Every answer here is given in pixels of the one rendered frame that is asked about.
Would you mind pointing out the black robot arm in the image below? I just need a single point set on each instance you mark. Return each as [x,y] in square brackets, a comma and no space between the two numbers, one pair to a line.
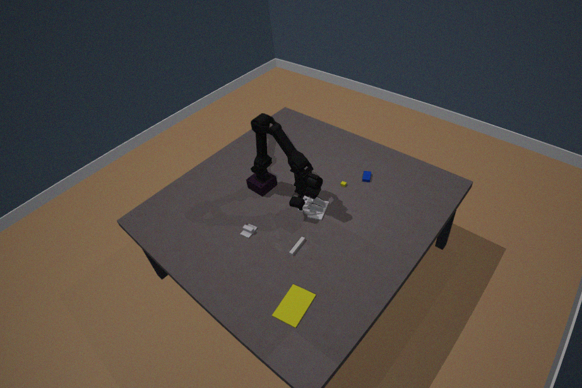
[297,161]

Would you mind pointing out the yellow flat plate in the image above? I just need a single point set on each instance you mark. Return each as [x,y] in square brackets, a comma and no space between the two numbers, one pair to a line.
[294,305]

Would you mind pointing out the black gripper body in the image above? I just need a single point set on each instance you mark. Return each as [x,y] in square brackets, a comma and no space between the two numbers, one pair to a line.
[298,202]

